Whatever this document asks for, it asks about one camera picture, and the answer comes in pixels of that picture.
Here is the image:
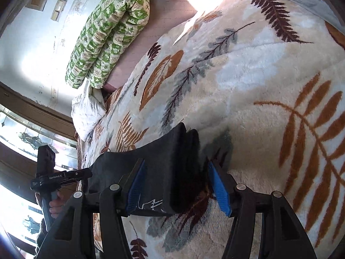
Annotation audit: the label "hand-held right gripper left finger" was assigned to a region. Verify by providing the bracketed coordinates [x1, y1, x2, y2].
[34, 159, 147, 259]

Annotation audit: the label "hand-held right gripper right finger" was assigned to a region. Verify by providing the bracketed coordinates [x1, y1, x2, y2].
[207, 160, 318, 259]

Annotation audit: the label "stained glass window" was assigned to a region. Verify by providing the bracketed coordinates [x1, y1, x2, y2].
[0, 105, 78, 173]

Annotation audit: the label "white pillow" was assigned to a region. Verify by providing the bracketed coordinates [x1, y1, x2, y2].
[71, 79, 108, 142]

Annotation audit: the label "green patterned quilt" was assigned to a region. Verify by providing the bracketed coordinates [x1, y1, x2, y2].
[65, 0, 151, 89]

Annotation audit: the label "leaf-print fleece blanket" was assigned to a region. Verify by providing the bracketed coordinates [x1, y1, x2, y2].
[76, 0, 345, 259]

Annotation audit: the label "wall switch plate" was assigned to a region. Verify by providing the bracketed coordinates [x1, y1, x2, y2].
[51, 0, 67, 22]

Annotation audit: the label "person's left hand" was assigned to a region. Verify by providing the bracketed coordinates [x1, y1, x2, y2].
[49, 191, 66, 215]

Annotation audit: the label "pink bed sheet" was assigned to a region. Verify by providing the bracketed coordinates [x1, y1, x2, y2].
[104, 0, 198, 92]

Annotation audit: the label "black pants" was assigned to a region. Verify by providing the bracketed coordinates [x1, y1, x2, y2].
[87, 122, 200, 217]

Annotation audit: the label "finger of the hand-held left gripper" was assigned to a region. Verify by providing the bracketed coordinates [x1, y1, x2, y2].
[66, 169, 93, 182]

